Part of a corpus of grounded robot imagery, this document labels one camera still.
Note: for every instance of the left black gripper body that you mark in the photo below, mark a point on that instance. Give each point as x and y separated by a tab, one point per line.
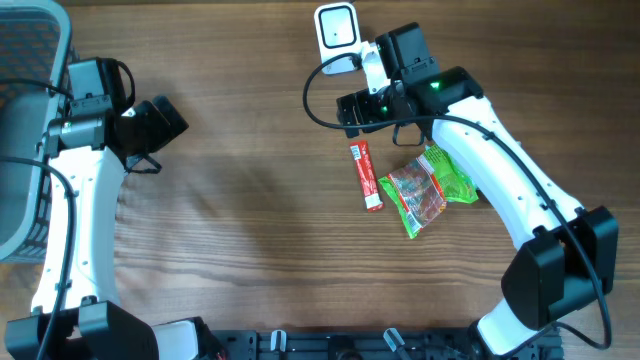
151	128

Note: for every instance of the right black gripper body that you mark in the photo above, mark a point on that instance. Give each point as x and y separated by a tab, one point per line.
374	109

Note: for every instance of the red snack bar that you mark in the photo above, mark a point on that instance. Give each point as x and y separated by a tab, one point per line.
361	154

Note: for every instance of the green gummy candy bag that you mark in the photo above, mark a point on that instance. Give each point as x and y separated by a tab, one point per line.
422	189

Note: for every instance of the grey plastic shopping basket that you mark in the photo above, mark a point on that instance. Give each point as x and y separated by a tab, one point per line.
36	47

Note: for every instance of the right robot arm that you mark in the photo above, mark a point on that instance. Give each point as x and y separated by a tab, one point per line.
565	254

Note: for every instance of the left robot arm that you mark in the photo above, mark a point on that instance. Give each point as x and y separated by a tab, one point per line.
75	312

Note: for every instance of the white barcode scanner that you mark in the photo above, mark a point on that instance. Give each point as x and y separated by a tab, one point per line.
337	32

